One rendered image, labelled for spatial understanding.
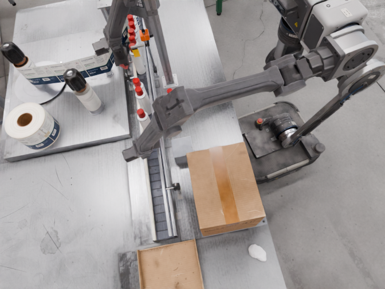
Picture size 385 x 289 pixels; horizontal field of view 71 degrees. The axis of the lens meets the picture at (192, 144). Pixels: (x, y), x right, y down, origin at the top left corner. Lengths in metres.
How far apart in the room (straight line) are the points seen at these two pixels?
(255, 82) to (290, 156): 1.36
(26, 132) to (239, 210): 1.06
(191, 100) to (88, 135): 0.94
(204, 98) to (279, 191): 1.63
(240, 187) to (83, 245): 0.79
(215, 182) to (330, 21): 0.63
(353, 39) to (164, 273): 1.11
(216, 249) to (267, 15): 2.55
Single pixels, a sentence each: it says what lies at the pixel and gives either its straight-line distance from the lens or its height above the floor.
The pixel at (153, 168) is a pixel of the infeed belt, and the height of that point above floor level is 0.88.
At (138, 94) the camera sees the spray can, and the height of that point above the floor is 1.06.
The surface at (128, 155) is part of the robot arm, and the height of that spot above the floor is 1.10.
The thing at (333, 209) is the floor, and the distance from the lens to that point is 2.33.
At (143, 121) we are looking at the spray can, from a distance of 1.28.
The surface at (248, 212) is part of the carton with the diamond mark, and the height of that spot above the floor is 1.12.
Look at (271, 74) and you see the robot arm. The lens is 0.83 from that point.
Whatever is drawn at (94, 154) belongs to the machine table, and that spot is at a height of 0.83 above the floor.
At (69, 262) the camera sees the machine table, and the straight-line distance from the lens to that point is 1.45.
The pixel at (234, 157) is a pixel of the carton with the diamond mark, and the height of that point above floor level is 1.12.
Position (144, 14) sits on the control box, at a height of 1.32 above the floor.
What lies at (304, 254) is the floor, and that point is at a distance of 2.21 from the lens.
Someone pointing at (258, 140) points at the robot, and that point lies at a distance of 2.07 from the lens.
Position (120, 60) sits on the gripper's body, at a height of 1.11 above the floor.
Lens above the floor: 2.12
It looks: 66 degrees down
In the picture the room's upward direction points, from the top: 11 degrees counter-clockwise
